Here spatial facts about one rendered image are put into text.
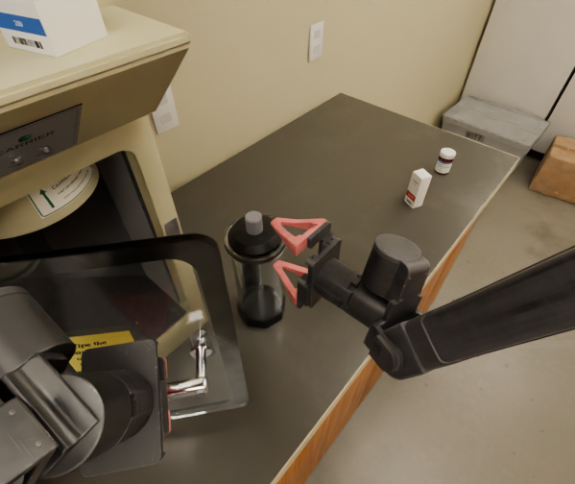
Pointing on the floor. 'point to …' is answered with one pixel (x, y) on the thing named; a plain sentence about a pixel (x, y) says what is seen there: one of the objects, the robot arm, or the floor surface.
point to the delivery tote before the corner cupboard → (494, 126)
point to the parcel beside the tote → (574, 173)
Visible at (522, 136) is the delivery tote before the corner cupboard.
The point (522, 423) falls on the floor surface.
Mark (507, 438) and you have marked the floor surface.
